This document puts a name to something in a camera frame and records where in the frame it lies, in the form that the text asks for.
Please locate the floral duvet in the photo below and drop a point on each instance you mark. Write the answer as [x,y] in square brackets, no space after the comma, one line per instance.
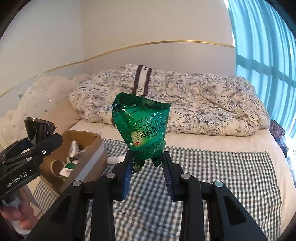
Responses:
[201,103]

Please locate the green white carton box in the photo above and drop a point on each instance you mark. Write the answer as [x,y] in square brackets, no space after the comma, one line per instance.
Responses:
[67,170]

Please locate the cardboard box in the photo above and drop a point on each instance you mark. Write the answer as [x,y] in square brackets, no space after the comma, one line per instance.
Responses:
[82,156]

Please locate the left hand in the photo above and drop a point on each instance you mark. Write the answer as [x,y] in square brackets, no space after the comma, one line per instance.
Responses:
[24,213]

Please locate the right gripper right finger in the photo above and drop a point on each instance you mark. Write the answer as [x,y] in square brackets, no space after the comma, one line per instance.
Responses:
[214,202]

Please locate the grey tape roll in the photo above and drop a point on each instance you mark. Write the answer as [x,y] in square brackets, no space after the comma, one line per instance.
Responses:
[56,167]

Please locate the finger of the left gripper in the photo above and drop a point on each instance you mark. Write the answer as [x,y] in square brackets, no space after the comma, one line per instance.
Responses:
[16,148]
[43,148]

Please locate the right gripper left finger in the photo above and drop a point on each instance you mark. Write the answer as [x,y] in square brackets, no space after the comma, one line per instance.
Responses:
[66,219]

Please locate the white mattress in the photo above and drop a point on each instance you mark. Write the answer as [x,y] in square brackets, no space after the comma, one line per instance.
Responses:
[262,141]

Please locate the green medicine bag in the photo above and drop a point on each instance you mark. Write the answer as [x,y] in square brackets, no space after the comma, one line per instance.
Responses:
[142,124]

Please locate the checkered blanket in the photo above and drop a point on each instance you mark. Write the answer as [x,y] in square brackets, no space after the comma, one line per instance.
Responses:
[148,213]

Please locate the black funnel cup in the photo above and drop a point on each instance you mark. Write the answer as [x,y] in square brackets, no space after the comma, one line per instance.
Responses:
[38,129]

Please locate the white tufted headboard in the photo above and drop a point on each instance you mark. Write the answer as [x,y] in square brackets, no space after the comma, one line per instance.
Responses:
[38,101]

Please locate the beige pillow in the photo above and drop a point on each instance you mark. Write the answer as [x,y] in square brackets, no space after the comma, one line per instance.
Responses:
[64,116]

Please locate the blue window curtain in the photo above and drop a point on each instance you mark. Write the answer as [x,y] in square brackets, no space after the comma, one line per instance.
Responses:
[265,55]

